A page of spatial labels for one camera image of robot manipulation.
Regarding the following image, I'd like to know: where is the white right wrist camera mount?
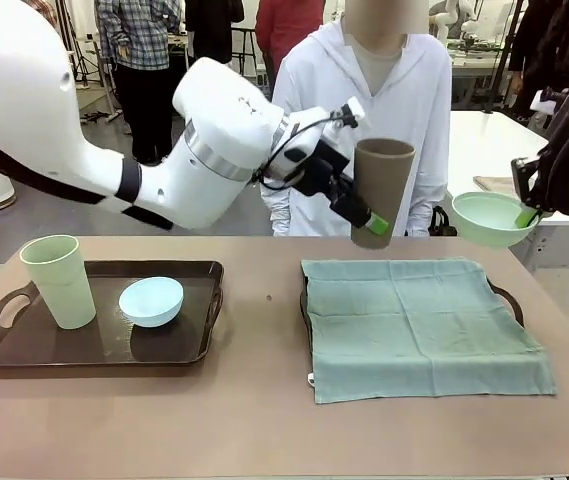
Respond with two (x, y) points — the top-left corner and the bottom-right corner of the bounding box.
(531, 89), (565, 115)

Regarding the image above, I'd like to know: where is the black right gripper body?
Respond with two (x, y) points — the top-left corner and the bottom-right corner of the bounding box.
(537, 91), (569, 162)

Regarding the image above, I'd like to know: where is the person in black top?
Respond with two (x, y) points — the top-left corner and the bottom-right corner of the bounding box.
(185, 0), (245, 66)

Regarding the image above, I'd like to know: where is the white background table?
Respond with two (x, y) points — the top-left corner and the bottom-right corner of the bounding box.
(446, 109), (569, 274)

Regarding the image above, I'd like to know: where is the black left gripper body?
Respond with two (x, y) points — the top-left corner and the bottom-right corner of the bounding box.
(295, 139), (356, 202)

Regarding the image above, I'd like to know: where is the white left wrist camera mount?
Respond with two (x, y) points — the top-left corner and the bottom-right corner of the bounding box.
(331, 98), (368, 130)

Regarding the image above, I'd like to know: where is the person in white hoodie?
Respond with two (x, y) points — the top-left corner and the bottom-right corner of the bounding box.
(269, 0), (453, 239)

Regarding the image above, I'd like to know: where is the dark brown serving tray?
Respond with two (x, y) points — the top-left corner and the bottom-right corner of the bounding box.
(0, 259), (225, 370)
(298, 272), (521, 351)

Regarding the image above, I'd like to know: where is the light blue bowl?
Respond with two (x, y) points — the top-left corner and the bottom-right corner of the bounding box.
(118, 277), (185, 330)

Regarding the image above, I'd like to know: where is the thin black camera cable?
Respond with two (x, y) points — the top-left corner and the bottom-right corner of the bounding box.
(258, 112), (346, 190)

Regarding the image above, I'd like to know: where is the black tripod stand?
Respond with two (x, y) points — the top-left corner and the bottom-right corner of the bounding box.
(66, 29), (115, 125)

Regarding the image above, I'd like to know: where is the person in blue plaid shirt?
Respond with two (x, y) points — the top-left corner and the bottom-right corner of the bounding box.
(94, 0), (185, 165)

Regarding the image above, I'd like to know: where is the tall brown cup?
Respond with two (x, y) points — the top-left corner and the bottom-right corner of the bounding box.
(351, 138), (417, 251)

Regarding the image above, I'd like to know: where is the person in red top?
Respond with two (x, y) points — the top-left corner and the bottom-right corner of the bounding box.
(255, 0), (326, 101)

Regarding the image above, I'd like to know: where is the black bag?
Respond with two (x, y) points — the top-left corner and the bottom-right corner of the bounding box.
(431, 207), (460, 237)

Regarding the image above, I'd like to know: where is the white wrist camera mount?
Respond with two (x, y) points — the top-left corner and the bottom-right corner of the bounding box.
(331, 98), (368, 130)
(531, 89), (565, 115)

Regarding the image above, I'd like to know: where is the teal cloth mat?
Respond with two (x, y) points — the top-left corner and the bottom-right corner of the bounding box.
(300, 257), (558, 405)

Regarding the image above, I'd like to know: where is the light green bowl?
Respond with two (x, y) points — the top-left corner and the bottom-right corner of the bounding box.
(451, 192), (540, 250)

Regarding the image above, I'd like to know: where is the tall light green cup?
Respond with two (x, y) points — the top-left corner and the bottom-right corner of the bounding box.
(18, 234), (98, 331)

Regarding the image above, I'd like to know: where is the person in dark clothes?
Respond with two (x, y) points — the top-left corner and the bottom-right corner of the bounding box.
(508, 0), (569, 121)

